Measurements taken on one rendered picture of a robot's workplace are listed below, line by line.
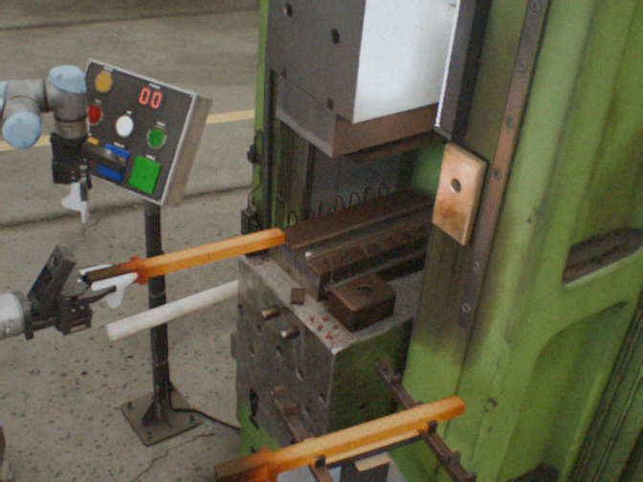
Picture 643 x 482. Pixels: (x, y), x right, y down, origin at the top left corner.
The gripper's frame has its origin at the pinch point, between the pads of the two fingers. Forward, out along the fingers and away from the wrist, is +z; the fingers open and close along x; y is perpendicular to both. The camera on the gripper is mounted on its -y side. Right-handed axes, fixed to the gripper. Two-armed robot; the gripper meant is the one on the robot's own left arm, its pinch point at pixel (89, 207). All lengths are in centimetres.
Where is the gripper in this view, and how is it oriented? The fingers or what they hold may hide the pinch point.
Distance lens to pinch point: 205.1
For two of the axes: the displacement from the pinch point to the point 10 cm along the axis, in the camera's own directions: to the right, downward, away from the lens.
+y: -9.9, 0.3, -1.6
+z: -0.7, 8.2, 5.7
